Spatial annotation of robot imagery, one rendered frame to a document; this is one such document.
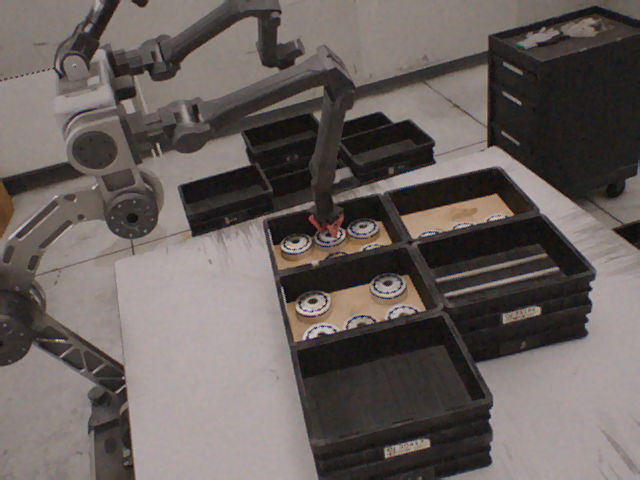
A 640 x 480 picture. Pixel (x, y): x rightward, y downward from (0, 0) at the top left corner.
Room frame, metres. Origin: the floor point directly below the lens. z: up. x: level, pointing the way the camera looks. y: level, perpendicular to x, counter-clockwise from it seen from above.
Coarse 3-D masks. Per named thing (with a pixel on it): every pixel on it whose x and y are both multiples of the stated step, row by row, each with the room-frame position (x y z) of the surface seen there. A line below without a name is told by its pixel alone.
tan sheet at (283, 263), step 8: (384, 232) 1.69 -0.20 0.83; (312, 240) 1.72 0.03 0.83; (376, 240) 1.66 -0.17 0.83; (384, 240) 1.65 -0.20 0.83; (280, 248) 1.71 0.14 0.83; (344, 248) 1.64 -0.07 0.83; (352, 248) 1.64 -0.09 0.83; (360, 248) 1.63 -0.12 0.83; (280, 256) 1.66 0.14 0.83; (312, 256) 1.63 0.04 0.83; (320, 256) 1.62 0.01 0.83; (280, 264) 1.62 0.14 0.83; (288, 264) 1.61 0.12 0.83; (296, 264) 1.60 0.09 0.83; (304, 264) 1.60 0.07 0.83
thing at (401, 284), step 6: (378, 276) 1.44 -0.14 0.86; (384, 276) 1.43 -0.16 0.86; (390, 276) 1.43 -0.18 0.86; (396, 276) 1.43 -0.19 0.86; (372, 282) 1.42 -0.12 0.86; (378, 282) 1.41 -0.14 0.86; (402, 282) 1.39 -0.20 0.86; (372, 288) 1.39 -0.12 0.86; (378, 288) 1.39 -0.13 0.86; (396, 288) 1.37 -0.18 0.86; (402, 288) 1.37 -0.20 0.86; (378, 294) 1.36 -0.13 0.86; (384, 294) 1.36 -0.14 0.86; (390, 294) 1.35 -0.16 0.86; (396, 294) 1.35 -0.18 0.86
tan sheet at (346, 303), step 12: (408, 276) 1.45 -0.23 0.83; (348, 288) 1.44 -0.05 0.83; (360, 288) 1.44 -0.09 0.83; (408, 288) 1.40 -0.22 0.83; (336, 300) 1.40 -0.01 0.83; (348, 300) 1.39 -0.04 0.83; (360, 300) 1.38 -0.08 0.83; (372, 300) 1.38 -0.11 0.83; (408, 300) 1.35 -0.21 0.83; (420, 300) 1.34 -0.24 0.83; (288, 312) 1.39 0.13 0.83; (336, 312) 1.35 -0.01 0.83; (348, 312) 1.34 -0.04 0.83; (360, 312) 1.34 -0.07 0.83; (372, 312) 1.33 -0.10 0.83; (384, 312) 1.32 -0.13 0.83; (300, 324) 1.33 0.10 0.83; (312, 324) 1.32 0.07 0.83; (336, 324) 1.30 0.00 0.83; (300, 336) 1.28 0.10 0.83
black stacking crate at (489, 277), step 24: (456, 240) 1.48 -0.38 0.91; (480, 240) 1.48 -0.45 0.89; (504, 240) 1.49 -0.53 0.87; (528, 240) 1.50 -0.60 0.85; (552, 240) 1.42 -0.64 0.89; (432, 264) 1.47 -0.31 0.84; (456, 264) 1.47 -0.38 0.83; (480, 264) 1.45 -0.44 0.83; (528, 264) 1.41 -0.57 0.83; (552, 264) 1.40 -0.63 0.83; (576, 264) 1.30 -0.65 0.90; (456, 288) 1.37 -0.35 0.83; (504, 288) 1.33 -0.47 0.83; (576, 288) 1.22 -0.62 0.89; (480, 312) 1.20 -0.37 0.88; (504, 312) 1.20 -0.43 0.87; (552, 312) 1.21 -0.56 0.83
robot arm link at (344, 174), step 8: (344, 168) 1.69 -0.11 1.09; (336, 176) 1.67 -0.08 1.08; (344, 176) 1.67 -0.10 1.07; (352, 176) 1.67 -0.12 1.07; (320, 184) 1.61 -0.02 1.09; (328, 184) 1.62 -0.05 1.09; (336, 184) 1.67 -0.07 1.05; (344, 184) 1.67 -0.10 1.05; (352, 184) 1.68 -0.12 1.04; (320, 192) 1.63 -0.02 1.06
